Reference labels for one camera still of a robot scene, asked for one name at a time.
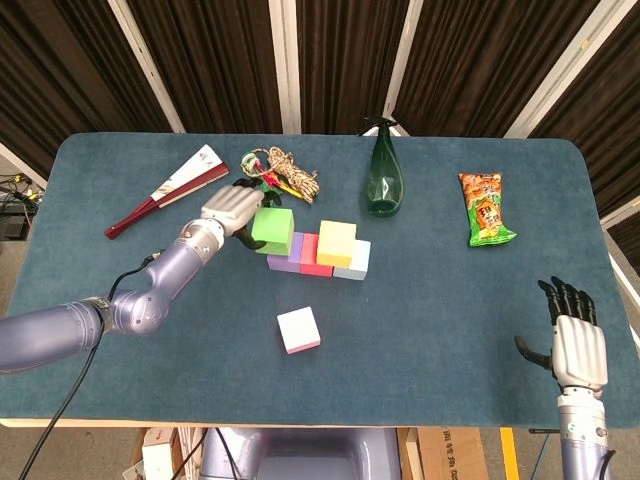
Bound orange green snack bag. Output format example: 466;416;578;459
458;172;518;249

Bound folding fan dark red ribs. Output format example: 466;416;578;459
104;144;231;241

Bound braided beige rope bundle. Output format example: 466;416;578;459
267;145;321;206

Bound light blue foam cube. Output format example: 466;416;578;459
333;239;372;281

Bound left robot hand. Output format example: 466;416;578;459
199;177;282;251

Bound brown cardboard box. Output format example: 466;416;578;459
417;426;489;480

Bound pale pink foam cube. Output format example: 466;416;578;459
276;306;322;355

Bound white cardboard box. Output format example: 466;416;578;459
141;427;181;480

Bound purple foam cube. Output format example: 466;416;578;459
266;231;305;274

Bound colourful tassel ornament green leaves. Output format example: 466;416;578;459
239;148;296;208

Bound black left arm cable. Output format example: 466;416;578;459
18;252;162;480

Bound white metal frame post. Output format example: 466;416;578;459
107;0;186;134
599;195;640;229
268;0;303;135
0;141;49;190
503;0;615;139
382;0;424;137

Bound dark green glass bottle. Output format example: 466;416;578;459
363;116;405;218

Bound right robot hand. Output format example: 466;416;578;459
514;276;609;394

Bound blue felt table mat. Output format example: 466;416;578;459
0;132;640;429

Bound green foam cube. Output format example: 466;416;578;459
251;207;295;257

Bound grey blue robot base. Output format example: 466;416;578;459
199;427;404;480

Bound yellow foam cube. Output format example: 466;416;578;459
315;219;358;267

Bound dark brown pleated curtain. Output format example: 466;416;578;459
0;0;640;216

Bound red foam cube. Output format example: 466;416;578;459
299;232;335;277

